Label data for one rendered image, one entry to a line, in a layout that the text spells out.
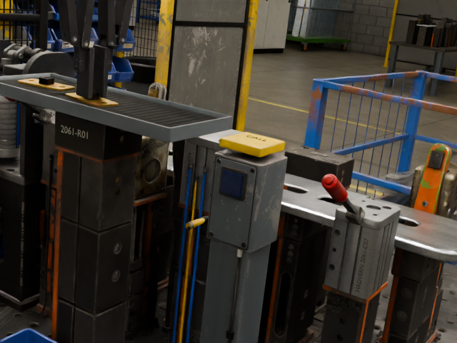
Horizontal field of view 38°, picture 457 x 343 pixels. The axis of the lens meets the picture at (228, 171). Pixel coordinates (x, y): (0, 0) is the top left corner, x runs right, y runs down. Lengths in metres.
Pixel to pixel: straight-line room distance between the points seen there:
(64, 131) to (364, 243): 0.45
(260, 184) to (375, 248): 0.21
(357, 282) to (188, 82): 3.63
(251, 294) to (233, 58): 4.03
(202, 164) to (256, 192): 0.25
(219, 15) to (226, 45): 0.24
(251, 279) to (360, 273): 0.16
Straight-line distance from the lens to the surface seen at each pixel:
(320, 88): 3.12
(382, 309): 1.49
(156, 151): 1.15
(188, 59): 4.44
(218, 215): 0.82
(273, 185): 0.81
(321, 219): 1.07
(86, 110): 0.89
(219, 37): 4.67
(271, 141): 0.81
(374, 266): 0.93
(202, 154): 1.02
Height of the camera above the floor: 1.34
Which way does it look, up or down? 16 degrees down
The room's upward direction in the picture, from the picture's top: 6 degrees clockwise
